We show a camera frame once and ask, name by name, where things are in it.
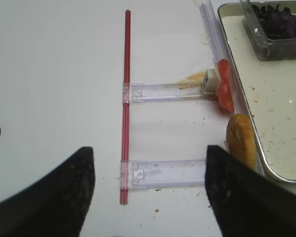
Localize white foam block left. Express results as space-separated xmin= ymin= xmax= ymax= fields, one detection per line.
xmin=201 ymin=69 xmax=221 ymax=95

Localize clear left upper rail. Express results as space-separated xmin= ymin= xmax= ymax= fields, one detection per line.
xmin=123 ymin=82 xmax=216 ymax=104

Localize red left straw rod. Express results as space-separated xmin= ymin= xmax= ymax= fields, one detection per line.
xmin=120 ymin=9 xmax=131 ymax=205

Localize clear left long rail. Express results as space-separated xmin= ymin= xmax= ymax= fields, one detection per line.
xmin=200 ymin=0 xmax=265 ymax=176

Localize tomato slices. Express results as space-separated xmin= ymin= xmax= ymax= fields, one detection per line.
xmin=217 ymin=59 xmax=234 ymax=113

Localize white metal tray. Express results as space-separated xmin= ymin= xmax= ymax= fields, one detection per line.
xmin=218 ymin=3 xmax=296 ymax=183

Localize clear left lower rail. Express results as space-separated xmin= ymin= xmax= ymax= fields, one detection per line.
xmin=120 ymin=159 xmax=206 ymax=190

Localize shredded purple cabbage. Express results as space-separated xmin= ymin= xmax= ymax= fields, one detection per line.
xmin=252 ymin=4 xmax=296 ymax=40

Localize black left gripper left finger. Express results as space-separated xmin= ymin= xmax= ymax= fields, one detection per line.
xmin=0 ymin=147 xmax=95 ymax=237

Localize left bun half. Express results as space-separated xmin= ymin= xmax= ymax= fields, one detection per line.
xmin=226 ymin=114 xmax=257 ymax=171

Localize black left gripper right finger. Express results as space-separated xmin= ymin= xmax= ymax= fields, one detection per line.
xmin=205 ymin=145 xmax=296 ymax=237

